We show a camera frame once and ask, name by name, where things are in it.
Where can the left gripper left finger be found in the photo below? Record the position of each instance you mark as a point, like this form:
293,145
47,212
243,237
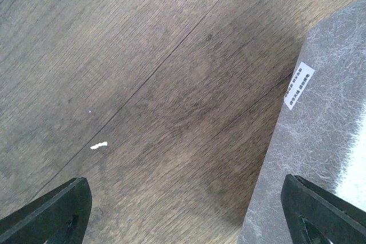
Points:
59,216

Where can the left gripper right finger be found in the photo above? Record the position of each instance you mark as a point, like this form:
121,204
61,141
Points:
314,215

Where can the green glasses case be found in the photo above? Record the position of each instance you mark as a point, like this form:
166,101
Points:
320,132

